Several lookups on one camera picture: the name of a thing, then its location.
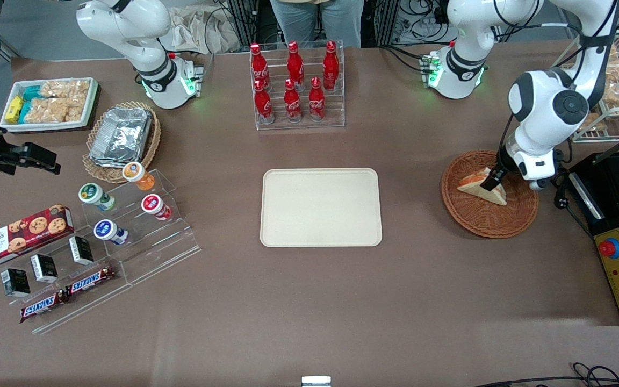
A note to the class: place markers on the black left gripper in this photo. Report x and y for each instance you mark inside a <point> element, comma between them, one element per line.
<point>501,164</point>

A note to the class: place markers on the triangular white bread sandwich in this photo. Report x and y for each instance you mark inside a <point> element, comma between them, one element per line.
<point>470,185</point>

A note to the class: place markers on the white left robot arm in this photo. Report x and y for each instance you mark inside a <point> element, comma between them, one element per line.
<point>540,102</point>

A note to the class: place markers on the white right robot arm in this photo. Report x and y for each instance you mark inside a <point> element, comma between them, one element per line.
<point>143,43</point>

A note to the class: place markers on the round brown wicker basket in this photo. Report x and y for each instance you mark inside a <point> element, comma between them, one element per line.
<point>492,220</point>

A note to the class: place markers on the white rectangular snack tray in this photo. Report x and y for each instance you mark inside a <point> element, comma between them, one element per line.
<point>92,102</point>

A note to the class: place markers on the light flat wicker basket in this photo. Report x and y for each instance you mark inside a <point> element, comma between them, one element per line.
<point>151,145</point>

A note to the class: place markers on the cream rectangular plastic tray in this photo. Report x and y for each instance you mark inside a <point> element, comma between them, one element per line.
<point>320,207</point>

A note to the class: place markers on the clear rice cracker packet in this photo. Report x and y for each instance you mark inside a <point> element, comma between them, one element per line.
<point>65,88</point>
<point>54,110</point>

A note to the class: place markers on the teal snack packet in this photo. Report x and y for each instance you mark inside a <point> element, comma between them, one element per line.
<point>25,112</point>
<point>33,93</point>

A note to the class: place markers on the yellow snack packet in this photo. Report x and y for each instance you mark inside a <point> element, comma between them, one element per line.
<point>14,109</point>

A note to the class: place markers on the green lid yogurt cup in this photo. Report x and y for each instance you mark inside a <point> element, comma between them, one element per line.
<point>94,195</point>

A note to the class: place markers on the red Walkers cookie box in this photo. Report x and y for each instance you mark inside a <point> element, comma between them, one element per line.
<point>19,236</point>

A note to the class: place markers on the silver foil container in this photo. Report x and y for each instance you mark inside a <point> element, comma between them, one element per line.
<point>121,134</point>

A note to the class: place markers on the orange lid yogurt cup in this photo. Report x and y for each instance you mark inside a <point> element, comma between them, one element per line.
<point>137,174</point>

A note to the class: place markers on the blue lid yogurt cup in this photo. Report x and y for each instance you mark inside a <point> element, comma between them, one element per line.
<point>108,231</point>

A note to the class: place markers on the small black box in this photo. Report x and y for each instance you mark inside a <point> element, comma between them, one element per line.
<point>81,250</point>
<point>15,282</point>
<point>44,267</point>

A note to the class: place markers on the red lid yogurt cup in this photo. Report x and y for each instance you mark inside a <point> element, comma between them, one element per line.
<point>155,206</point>

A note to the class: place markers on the black appliance base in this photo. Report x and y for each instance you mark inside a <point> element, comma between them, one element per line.
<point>610,209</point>

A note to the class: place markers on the Snickers chocolate bar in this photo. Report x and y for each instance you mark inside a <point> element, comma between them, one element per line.
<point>43,305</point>
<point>90,280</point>

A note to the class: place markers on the red emergency stop button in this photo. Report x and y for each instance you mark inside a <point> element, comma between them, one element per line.
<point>610,248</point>

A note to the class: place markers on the clear acrylic stepped stand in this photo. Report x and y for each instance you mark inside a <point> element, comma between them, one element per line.
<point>164,242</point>
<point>81,309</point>

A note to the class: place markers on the clear acrylic bottle rack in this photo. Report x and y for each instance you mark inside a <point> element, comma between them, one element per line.
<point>336,115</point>

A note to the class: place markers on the red cola bottle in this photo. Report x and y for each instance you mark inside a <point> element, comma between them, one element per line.
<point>331,67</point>
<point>316,102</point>
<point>259,64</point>
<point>292,105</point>
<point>295,64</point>
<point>264,105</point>

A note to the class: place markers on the crumpled beige cloth bag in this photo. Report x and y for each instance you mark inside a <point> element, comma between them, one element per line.
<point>196,29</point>

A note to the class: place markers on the person in blue jeans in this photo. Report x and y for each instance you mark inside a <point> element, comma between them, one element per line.
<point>315,21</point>

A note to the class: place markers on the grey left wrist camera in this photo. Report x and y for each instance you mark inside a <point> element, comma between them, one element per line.
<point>537,185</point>

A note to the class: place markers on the black metal equipment frame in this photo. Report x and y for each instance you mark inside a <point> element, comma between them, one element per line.
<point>250,21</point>

